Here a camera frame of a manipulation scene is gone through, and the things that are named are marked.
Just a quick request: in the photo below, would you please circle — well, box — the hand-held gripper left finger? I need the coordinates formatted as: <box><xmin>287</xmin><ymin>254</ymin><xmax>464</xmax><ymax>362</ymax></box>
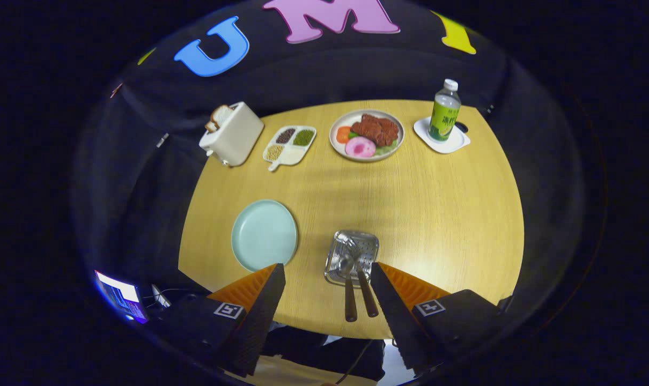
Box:
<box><xmin>150</xmin><ymin>263</ymin><xmax>286</xmax><ymax>377</ymax></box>

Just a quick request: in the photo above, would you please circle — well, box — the pink ham slice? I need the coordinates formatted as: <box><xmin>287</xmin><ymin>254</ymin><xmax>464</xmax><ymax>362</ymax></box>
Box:
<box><xmin>345</xmin><ymin>136</ymin><xmax>377</xmax><ymax>159</ymax></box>

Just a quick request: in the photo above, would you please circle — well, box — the white divided bean dish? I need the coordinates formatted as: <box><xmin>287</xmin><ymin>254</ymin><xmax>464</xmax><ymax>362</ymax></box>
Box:
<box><xmin>263</xmin><ymin>125</ymin><xmax>318</xmax><ymax>172</ymax></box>

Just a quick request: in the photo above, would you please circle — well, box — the green lettuce leaf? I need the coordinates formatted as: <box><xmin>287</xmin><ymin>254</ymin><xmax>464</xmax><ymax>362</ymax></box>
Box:
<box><xmin>349</xmin><ymin>131</ymin><xmax>398</xmax><ymax>157</ymax></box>

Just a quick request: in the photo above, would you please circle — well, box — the perforated metal tray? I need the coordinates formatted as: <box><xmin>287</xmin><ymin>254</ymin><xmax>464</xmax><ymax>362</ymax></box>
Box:
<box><xmin>324</xmin><ymin>230</ymin><xmax>380</xmax><ymax>287</ymax></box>

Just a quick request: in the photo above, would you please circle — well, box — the white square coaster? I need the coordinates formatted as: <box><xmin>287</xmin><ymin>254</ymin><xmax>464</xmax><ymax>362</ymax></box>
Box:
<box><xmin>414</xmin><ymin>116</ymin><xmax>471</xmax><ymax>154</ymax></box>

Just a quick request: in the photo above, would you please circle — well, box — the teal round plate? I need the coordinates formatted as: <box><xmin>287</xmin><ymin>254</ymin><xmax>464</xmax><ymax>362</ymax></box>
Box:
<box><xmin>231</xmin><ymin>199</ymin><xmax>299</xmax><ymax>272</ymax></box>

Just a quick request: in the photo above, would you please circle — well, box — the glowing computer screen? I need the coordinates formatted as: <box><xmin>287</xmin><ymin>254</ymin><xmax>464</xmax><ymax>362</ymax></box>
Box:
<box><xmin>94</xmin><ymin>270</ymin><xmax>149</xmax><ymax>324</ymax></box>

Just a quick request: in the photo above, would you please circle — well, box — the black cable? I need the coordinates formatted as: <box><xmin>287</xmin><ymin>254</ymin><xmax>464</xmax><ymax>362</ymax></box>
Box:
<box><xmin>335</xmin><ymin>339</ymin><xmax>374</xmax><ymax>385</ymax></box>

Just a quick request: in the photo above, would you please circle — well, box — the wooden handle metal fork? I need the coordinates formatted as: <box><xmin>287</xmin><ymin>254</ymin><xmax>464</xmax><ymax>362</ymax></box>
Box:
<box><xmin>349</xmin><ymin>241</ymin><xmax>380</xmax><ymax>318</ymax></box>

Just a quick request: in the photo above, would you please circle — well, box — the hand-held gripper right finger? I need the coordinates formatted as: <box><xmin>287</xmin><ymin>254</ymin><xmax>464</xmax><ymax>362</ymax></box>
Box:
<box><xmin>370</xmin><ymin>262</ymin><xmax>513</xmax><ymax>376</ymax></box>

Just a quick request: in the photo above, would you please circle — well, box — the cream white toaster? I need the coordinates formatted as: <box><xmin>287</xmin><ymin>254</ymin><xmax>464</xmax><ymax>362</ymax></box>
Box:
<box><xmin>199</xmin><ymin>101</ymin><xmax>265</xmax><ymax>167</ymax></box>

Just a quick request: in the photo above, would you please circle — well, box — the brown steak piece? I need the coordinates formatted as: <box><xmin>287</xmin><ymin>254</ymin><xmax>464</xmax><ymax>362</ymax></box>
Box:
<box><xmin>350</xmin><ymin>114</ymin><xmax>399</xmax><ymax>148</ymax></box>

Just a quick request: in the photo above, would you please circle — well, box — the wooden handle metal spoon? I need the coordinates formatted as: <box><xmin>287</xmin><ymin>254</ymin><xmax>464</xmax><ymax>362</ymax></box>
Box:
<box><xmin>338</xmin><ymin>255</ymin><xmax>358</xmax><ymax>323</ymax></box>

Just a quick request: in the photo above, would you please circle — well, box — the white round food plate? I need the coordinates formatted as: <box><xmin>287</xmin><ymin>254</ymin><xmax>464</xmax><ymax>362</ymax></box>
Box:
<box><xmin>329</xmin><ymin>109</ymin><xmax>405</xmax><ymax>162</ymax></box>

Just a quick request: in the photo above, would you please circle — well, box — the green label drink bottle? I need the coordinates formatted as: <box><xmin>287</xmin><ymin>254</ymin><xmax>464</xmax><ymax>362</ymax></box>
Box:
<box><xmin>428</xmin><ymin>79</ymin><xmax>462</xmax><ymax>143</ymax></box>

